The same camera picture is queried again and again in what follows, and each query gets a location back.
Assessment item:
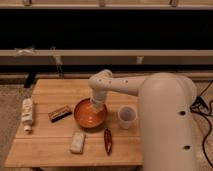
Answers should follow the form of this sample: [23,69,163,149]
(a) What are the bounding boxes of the orange ceramic bowl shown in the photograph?
[74,98,108,128]

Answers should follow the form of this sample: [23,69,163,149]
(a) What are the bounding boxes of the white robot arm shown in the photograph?
[88,70,198,171]

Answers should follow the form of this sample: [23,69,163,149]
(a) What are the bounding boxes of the translucent plastic cup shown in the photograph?
[117,106,137,129]

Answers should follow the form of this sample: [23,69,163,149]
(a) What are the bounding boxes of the brown rectangular box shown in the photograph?
[48,106,72,123]

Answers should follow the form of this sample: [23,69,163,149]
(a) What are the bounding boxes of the red chili pepper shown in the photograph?
[104,128,112,155]

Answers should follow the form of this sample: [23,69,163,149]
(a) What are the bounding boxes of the wooden table board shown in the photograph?
[5,79,142,168]

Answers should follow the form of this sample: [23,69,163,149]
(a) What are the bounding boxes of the white sponge block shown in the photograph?
[70,132,86,154]

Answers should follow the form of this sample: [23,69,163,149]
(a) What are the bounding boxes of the white tube bottle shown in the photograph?
[21,98,34,133]

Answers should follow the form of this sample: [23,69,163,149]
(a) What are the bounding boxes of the black cable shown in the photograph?
[189,79,213,169]

